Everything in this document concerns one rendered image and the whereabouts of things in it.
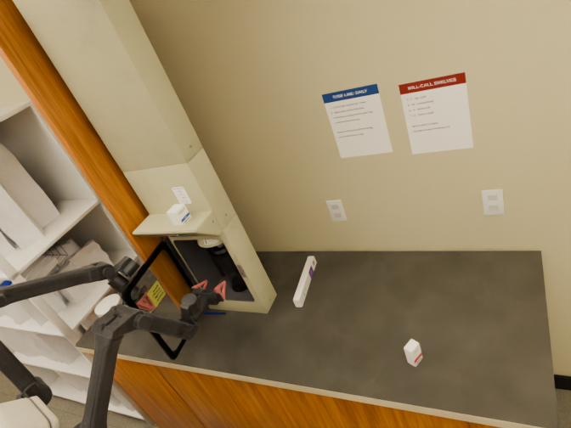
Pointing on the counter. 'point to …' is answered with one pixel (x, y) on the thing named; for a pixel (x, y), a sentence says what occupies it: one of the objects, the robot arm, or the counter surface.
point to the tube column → (115, 79)
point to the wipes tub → (108, 304)
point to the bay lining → (200, 262)
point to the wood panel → (70, 125)
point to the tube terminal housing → (206, 200)
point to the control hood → (153, 223)
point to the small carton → (178, 214)
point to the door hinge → (180, 261)
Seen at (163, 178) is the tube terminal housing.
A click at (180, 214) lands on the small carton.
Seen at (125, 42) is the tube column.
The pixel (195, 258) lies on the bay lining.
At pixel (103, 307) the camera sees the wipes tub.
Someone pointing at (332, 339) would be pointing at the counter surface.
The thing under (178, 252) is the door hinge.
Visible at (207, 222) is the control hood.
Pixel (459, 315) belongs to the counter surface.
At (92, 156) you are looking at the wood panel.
